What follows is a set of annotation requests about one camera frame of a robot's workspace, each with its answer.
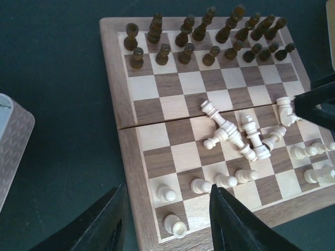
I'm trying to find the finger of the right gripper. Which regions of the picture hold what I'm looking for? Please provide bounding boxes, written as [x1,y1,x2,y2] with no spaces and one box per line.
[294,82,334,128]

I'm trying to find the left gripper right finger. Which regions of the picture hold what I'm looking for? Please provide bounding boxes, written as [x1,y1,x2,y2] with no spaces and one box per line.
[209,184,300,251]

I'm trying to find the left gripper left fingers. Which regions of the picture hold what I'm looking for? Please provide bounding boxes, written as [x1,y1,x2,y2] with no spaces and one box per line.
[31,184,129,250]

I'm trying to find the white knight chess piece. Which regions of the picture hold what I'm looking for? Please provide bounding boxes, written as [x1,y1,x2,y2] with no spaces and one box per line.
[276,96,299,127]

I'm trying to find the white queen chess piece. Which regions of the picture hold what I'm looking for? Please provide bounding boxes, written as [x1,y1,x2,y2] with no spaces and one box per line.
[200,100,245,150]

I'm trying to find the pile of white chess pieces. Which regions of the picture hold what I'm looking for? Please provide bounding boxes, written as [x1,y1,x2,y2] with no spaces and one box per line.
[157,100,335,238]

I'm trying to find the row of dark chess pieces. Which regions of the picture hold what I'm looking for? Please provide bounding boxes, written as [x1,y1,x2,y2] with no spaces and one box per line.
[122,5,296,72]

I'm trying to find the wooden chess board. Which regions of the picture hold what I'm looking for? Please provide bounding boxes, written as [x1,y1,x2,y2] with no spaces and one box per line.
[99,17,334,250]

